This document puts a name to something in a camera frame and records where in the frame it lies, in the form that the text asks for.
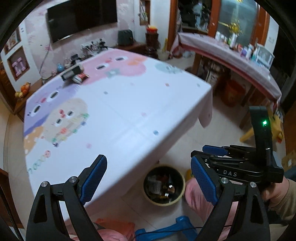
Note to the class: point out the yellow plastic stool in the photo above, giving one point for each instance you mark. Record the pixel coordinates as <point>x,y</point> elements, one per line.
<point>275,132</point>

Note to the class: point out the orange plastic bag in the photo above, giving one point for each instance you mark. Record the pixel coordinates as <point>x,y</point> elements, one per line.
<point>115,225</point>

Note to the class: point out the clear plastic bottle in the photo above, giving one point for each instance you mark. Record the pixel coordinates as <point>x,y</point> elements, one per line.
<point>79,78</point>

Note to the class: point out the blue snow globe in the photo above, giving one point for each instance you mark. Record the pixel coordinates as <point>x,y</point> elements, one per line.
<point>60,68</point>

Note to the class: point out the red tin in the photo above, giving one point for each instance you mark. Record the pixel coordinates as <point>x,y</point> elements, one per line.
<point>152,30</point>

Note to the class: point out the side table pink cloth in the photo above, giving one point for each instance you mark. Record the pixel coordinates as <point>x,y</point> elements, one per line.
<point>219,58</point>

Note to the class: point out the pink dumbbell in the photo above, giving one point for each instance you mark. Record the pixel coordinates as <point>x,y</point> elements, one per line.
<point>21,66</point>
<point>15,69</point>

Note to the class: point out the dark green air fryer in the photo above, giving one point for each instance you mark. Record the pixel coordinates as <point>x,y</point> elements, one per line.
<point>125,37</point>

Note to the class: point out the person's right hand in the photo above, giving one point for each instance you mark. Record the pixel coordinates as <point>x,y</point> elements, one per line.
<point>277,192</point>

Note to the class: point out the green box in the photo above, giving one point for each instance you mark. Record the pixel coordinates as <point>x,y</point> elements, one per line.
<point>69,73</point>

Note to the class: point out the blue plastic stool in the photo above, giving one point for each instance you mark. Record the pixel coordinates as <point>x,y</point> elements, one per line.
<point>182,222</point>

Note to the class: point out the black trash bin cream rim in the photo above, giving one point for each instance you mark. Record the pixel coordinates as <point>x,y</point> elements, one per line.
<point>161,203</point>

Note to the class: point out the dark carved stand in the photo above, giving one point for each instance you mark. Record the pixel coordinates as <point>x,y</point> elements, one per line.
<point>152,45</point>

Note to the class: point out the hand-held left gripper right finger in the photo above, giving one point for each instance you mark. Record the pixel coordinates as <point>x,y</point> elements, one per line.
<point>203,178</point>

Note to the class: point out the person's right forearm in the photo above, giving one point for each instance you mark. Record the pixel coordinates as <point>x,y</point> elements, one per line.
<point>286,208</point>

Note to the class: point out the picture frame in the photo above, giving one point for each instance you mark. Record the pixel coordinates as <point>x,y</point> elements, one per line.
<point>12,41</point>

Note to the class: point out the orange bucket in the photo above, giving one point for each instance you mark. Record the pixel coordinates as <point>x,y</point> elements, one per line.
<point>233,92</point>

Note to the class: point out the fruit bowl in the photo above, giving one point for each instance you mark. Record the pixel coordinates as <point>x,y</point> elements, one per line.
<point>22,90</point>

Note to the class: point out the row of small bottles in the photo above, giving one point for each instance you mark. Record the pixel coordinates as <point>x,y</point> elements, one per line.
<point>233,42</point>

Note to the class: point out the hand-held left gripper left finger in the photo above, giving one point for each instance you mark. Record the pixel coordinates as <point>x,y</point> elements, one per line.
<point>94,178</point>

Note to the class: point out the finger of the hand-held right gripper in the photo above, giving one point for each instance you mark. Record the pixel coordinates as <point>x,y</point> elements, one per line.
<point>215,149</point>
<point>217,162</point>

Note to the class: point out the white wall socket strip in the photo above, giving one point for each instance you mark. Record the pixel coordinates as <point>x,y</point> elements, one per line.
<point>92,45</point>

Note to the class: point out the flat screen television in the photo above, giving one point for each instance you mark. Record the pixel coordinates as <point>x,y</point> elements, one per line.
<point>81,18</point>

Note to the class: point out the wooden glass partition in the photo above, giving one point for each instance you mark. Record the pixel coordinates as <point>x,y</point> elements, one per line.
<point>238,14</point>

